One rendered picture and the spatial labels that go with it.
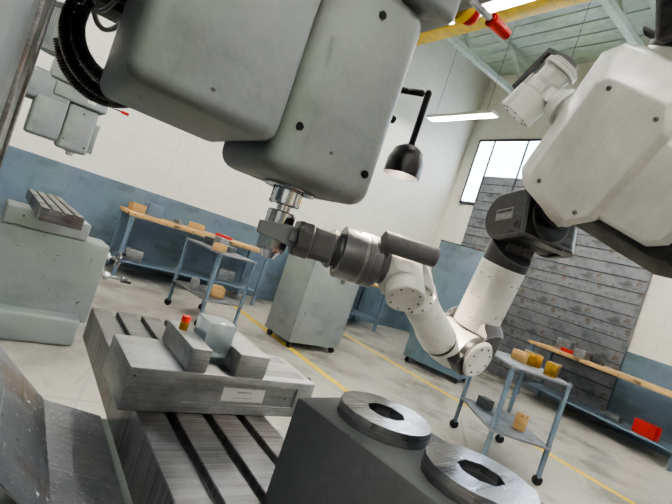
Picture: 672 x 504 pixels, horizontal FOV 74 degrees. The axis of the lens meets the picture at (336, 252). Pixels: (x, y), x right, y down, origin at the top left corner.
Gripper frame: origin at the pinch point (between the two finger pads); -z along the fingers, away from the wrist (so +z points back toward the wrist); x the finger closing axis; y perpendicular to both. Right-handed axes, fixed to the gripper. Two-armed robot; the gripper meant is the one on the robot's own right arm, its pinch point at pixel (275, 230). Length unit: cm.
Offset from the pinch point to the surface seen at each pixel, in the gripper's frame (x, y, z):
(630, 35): -483, -412, 411
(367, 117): 7.7, -20.3, 7.4
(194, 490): 19.1, 32.9, -0.8
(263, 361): -5.6, 22.7, 5.3
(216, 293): -445, 88, -18
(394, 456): 40.1, 14.4, 12.4
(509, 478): 42.1, 13.2, 21.4
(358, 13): 10.7, -32.5, 1.2
